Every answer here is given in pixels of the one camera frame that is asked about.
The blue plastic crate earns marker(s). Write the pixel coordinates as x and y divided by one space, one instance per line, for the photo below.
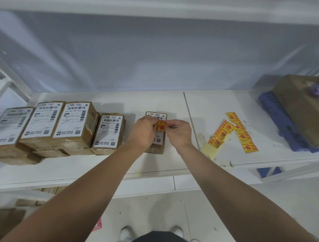
264 172

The person's left forearm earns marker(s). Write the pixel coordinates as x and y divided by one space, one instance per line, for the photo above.
74 199

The yellow red sticker strip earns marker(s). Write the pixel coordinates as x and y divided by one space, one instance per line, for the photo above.
243 135
219 138

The purple plastic packet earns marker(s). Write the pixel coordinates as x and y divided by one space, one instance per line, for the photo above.
314 89

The person's left hand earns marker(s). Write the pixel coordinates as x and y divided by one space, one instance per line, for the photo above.
142 134

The person's right forearm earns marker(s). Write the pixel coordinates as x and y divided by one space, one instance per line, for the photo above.
236 199

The white metal shelf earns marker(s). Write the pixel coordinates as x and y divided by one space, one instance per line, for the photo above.
112 164

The person's right hand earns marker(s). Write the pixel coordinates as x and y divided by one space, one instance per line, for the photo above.
180 135

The blue plastic pallet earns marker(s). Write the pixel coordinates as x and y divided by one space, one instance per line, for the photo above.
279 117

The person's right white shoe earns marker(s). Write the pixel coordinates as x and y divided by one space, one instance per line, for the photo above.
178 231

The row of flat brown cartons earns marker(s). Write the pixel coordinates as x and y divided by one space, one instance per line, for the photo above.
52 190

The pink paper scrap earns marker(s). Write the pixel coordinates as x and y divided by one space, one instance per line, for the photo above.
98 225

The flat brown carton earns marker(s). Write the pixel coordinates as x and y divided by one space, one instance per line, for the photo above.
11 217

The person's left white shoe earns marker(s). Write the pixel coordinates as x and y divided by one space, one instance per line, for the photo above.
126 234

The person's white shoe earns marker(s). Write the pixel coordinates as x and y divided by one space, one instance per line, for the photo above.
178 231
126 234

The person's dark clothing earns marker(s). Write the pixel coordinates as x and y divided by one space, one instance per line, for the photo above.
159 238

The large brown carton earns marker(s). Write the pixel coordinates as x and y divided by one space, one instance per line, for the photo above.
296 107

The stack of labelled brown parcels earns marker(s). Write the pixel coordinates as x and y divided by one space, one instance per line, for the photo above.
42 119

